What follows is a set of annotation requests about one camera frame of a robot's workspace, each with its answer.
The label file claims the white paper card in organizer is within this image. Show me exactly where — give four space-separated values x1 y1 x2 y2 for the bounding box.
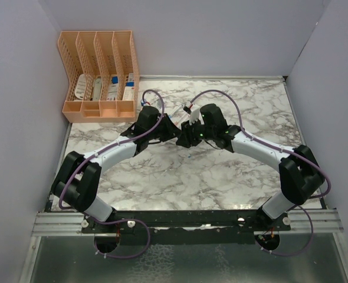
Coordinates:
74 74 87 101

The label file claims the red white box in organizer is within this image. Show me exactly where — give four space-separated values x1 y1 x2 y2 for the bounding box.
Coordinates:
122 73 134 101

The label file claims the blue white box in organizer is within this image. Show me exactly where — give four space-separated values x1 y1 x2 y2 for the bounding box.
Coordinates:
106 76 119 101

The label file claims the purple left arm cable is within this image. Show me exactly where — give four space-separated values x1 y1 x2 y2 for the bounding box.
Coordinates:
58 90 166 260

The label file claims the blue cap marker pen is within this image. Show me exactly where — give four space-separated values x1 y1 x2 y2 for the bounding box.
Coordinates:
168 105 183 120

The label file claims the peach plastic file organizer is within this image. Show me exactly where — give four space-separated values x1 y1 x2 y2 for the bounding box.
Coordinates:
58 31 140 123

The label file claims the black metal base rail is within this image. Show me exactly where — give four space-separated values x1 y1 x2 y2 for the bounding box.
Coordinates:
44 191 293 245

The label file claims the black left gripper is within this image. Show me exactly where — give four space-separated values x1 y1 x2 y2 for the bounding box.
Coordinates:
147 114 181 143

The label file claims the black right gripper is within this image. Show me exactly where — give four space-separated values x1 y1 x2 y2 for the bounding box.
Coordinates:
176 117 215 149

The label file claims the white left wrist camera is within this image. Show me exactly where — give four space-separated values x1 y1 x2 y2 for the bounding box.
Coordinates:
140 98 163 111

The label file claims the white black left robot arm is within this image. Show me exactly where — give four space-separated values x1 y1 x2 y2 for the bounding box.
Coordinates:
51 106 180 233

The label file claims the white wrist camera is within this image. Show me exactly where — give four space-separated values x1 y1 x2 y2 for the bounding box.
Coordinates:
183 101 200 125
140 98 163 111

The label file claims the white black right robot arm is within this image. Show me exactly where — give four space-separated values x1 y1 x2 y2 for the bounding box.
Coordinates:
176 103 325 231

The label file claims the white device in organizer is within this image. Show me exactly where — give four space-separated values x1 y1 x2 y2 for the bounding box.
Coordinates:
91 77 102 101

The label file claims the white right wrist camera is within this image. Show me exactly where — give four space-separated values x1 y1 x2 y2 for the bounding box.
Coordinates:
183 101 200 125

